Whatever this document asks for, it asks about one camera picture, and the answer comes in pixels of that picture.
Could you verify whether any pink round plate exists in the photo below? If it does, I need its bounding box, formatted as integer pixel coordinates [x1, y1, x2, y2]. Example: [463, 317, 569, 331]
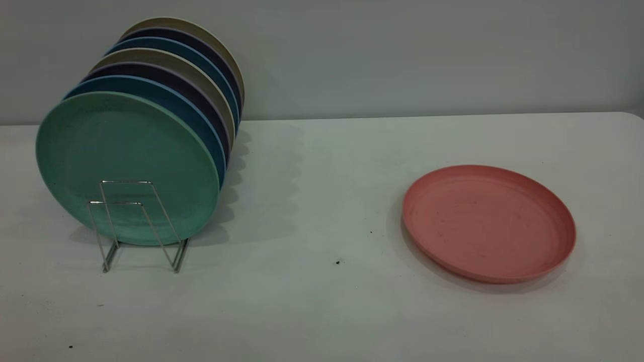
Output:
[401, 164, 577, 285]

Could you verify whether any blue round plate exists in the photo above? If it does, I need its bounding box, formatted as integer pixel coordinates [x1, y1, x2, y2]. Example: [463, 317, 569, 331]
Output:
[63, 74, 227, 190]
[105, 36, 240, 132]

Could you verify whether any green round plate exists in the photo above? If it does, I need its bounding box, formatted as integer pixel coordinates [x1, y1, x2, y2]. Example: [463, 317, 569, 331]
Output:
[35, 91, 221, 247]

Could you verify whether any dark purple round plate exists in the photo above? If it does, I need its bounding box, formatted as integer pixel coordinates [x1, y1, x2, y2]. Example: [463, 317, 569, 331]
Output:
[119, 27, 244, 119]
[80, 61, 232, 166]

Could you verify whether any beige round plate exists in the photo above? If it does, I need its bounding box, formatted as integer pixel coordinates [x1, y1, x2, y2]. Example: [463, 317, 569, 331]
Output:
[119, 17, 246, 109]
[90, 48, 236, 149]

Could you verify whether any metal wire plate rack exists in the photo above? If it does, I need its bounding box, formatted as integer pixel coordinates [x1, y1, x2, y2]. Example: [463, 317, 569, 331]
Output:
[88, 180, 191, 275]

